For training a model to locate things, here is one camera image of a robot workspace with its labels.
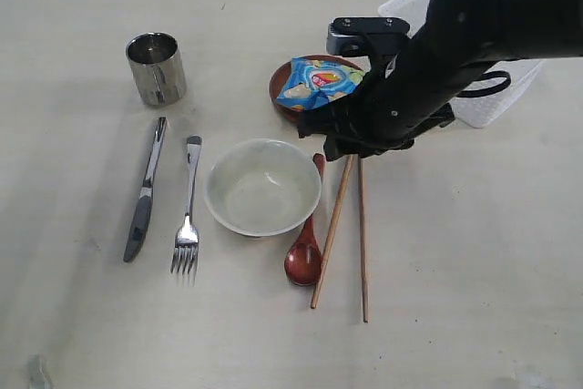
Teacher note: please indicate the red-brown wooden spoon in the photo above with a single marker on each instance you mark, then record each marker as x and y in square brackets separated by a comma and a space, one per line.
[303, 261]

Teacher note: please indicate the wooden chopstick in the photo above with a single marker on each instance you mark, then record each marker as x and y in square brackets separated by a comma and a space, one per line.
[336, 213]
[363, 242]

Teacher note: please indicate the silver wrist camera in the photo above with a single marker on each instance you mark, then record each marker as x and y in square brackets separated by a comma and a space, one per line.
[366, 36]

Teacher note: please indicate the white plastic woven basket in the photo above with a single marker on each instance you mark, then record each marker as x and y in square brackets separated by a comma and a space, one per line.
[510, 82]

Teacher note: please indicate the red-brown wooden bowl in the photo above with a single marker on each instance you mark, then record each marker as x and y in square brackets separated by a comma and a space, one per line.
[279, 76]

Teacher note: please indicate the cream ceramic bowl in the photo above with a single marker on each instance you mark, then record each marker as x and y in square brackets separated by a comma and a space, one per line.
[262, 188]

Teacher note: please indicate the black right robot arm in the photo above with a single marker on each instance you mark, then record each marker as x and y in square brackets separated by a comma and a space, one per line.
[493, 31]

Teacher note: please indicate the stainless steel spoon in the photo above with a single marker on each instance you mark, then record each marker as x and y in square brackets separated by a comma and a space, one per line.
[186, 244]

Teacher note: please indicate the blue snack bag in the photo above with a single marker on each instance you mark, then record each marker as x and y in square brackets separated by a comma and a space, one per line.
[313, 83]

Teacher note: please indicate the stainless steel cup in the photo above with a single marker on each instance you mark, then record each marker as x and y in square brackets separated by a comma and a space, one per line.
[155, 63]

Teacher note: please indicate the stainless steel knife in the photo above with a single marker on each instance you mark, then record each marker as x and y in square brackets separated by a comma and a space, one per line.
[139, 225]

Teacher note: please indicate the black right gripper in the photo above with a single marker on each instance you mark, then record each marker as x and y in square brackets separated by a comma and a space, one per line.
[385, 114]

